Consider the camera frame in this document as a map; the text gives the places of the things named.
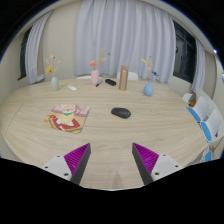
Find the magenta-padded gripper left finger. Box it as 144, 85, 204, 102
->
42, 142, 92, 186

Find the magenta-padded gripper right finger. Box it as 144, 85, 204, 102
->
131, 142, 183, 186

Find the black computer mouse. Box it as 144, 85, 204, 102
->
110, 106, 132, 120

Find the cartoon dog print mouse pad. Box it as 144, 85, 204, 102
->
42, 103, 92, 135

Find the row of white-blue chairs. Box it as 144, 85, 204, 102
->
181, 88, 224, 164

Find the blue vase with dried flowers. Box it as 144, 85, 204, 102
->
141, 55, 160, 97

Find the green vase with yellow flowers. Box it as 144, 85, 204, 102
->
44, 54, 62, 92

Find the pink vase with orange flowers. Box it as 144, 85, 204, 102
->
88, 48, 111, 86

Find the gold metal drink bottle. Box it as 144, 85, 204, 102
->
118, 65, 130, 92

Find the small black box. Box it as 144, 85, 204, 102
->
104, 78, 117, 87

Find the narrow white curtain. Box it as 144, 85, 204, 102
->
190, 38, 207, 94
24, 9, 54, 85

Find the dark window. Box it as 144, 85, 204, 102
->
172, 20, 198, 84
17, 26, 33, 81

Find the wide white curtain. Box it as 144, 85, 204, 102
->
73, 0, 177, 84

